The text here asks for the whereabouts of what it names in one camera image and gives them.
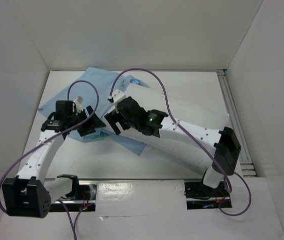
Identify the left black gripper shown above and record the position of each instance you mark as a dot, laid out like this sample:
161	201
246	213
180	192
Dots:
92	122

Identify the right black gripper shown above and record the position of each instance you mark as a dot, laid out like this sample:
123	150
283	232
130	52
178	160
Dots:
118	118

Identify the light blue pillowcase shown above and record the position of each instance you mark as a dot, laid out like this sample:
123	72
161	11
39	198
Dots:
102	80

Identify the white pillow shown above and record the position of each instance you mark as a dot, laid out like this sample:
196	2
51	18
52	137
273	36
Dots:
193	114

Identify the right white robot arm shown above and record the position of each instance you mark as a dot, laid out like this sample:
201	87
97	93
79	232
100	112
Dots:
221	146

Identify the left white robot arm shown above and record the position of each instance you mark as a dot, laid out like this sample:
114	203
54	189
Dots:
27	194

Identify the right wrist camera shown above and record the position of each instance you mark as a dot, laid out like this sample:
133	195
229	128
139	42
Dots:
116	96

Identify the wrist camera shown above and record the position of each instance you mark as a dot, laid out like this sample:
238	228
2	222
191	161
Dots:
63	109
116	96

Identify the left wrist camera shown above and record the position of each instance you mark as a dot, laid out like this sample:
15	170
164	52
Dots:
63	109

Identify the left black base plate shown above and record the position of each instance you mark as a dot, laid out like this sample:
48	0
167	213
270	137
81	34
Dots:
76	197

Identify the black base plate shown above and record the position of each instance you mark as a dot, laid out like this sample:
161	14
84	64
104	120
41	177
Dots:
200	197
76	197

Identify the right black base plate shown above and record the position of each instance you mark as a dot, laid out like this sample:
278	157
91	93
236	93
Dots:
200	197

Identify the aluminium rail frame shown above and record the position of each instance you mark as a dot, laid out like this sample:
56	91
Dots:
245	161

